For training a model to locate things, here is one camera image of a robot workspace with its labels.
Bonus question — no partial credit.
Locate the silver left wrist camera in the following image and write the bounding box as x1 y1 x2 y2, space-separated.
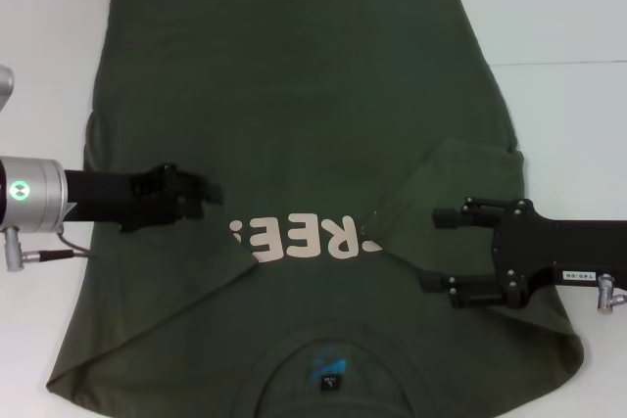
0 64 17 114

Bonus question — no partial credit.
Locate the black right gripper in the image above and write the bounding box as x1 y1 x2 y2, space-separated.
417 196 627 311

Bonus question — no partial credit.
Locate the dark green t-shirt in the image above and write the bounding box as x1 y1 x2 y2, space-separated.
45 0 585 418

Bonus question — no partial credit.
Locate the right gripper cable with plug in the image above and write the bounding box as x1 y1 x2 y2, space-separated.
594 272 627 315

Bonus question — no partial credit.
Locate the gripper cable with plug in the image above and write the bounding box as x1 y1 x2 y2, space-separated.
594 272 627 315
2 225 93 274

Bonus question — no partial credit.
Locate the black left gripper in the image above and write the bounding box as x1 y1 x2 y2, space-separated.
62 161 226 235

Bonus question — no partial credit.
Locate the left gripper cable with plug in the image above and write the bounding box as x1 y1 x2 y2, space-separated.
2 225 93 274

